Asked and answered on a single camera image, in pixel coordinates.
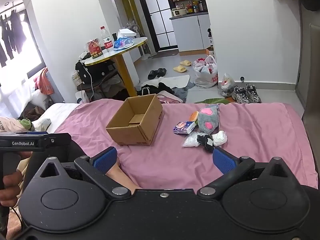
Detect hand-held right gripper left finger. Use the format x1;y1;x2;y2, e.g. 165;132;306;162
39;147;132;197

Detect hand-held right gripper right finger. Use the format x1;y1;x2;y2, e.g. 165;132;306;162
197;147;289;197

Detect grey plush slipper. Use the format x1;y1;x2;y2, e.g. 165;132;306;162
197;104;220;133

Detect person's left hand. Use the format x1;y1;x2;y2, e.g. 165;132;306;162
0;152;32;207

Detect person's bare leg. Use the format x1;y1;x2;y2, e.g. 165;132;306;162
105;164;143;191

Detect beige printed cloth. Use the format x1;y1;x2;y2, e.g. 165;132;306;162
0;116;32;133

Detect white crumpled cloth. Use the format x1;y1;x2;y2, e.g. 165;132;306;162
211;130;228;146

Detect white duvet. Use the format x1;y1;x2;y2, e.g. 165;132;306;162
30;89;82;133

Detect pink bed sheet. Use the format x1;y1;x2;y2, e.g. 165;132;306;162
54;99;318;193

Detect clear bag of white stuffing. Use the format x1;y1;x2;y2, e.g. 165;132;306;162
182;131;200;147

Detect cardboard box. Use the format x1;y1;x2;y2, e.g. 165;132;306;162
106;94;163;146

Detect orange cloth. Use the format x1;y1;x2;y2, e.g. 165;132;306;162
34;67;54;95

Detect blue white tissue pack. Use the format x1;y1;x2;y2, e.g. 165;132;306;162
172;121;196;135

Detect green leaf mat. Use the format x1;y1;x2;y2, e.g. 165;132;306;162
194;97;232;105

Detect clear plastic bag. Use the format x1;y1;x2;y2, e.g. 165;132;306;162
217;73;237;97

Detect black polka dot bag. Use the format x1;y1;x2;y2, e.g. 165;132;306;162
75;60;117;85

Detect dark wooden chair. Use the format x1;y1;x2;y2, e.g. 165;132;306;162
76;69;125;98

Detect grey cloth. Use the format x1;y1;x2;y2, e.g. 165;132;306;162
172;81;194;103

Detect pink printed mat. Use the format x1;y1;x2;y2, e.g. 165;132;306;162
156;90;184;105

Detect white shopping bag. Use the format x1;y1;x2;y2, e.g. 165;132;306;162
192;55;218;88

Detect round table with yellow leg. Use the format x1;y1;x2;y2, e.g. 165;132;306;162
82;37;148;97

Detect white floor mat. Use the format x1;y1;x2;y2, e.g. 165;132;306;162
140;74;191;90

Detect red snack bag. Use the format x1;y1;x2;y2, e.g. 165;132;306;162
87;39;103;59

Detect hanging dark clothes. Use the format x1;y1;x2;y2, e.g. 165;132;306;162
0;10;27;68

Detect plastic water bottle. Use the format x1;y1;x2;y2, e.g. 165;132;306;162
100;26;113;53

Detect blue plastic bag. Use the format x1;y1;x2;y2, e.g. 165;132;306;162
114;37;134;50

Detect grey furniture panel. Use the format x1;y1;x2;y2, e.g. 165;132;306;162
295;5;320;133

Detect grey door mat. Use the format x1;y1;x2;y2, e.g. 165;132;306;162
151;50;179;59

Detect white paper box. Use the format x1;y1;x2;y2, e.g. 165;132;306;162
117;28;137;39

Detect white kitchen cabinet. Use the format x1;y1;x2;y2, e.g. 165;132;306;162
169;12;212;50

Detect white standing fan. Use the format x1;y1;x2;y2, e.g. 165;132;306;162
126;22;151;60

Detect black framed sliding door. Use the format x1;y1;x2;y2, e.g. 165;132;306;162
134;0;179;53

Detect white rice cooker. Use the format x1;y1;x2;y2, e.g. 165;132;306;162
171;7;187;17

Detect row of condiment bottles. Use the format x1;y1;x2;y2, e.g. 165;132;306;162
187;0;208;14

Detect black clothing with drawstring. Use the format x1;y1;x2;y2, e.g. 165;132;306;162
140;82;175;97

